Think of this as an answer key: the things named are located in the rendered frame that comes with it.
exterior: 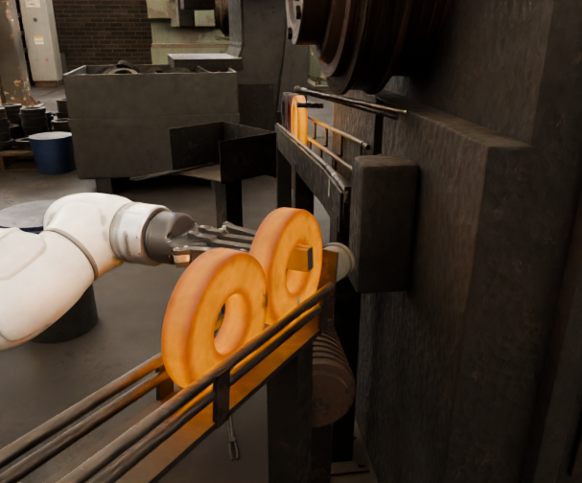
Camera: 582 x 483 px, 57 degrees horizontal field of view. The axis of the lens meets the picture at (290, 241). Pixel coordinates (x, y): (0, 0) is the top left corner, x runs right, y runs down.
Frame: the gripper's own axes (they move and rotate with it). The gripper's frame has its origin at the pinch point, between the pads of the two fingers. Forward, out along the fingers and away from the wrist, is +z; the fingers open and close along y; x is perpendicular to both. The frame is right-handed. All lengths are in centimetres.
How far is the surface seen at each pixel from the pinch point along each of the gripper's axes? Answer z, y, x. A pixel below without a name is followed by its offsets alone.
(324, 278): 2.0, -7.4, -5.9
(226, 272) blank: 2.0, 15.9, 4.5
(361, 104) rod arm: -4.1, -38.5, 14.4
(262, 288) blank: 1.8, 9.1, -0.4
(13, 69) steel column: -616, -422, 8
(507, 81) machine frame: 22.0, -24.0, 19.4
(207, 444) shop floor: -44, -32, -71
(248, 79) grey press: -180, -283, 2
